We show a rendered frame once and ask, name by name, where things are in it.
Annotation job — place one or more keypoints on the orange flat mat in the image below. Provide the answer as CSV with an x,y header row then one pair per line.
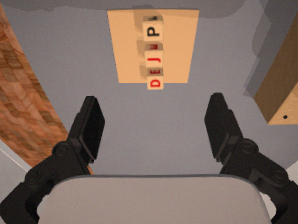
x,y
128,45

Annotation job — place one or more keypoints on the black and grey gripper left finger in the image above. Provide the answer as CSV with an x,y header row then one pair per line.
x,y
69,158

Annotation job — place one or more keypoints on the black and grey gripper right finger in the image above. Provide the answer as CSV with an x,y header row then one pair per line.
x,y
228,143

